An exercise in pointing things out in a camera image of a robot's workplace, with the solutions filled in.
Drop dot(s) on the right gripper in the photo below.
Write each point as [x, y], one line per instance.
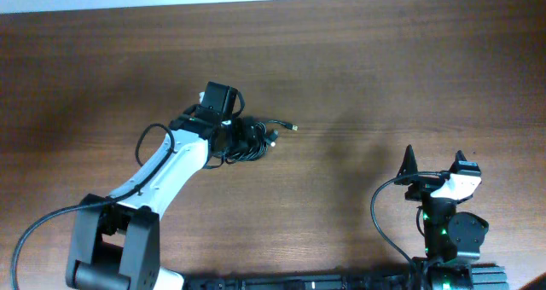
[420, 186]

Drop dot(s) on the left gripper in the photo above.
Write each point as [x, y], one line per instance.
[240, 135]

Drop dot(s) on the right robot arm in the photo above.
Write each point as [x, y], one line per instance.
[452, 239]

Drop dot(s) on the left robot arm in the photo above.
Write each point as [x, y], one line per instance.
[116, 239]

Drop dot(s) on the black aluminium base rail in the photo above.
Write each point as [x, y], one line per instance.
[341, 281]

